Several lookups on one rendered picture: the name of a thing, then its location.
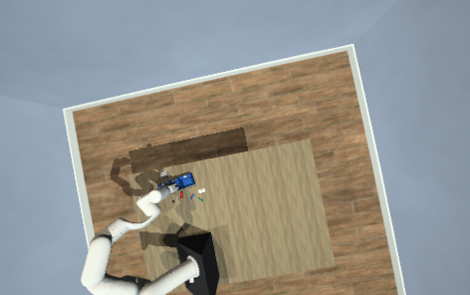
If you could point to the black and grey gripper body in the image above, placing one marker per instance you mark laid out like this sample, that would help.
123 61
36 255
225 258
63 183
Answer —
172 188

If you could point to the blue rack of bins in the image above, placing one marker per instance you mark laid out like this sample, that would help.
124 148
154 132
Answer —
183 181

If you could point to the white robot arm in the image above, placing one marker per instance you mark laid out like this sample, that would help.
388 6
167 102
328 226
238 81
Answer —
94 275

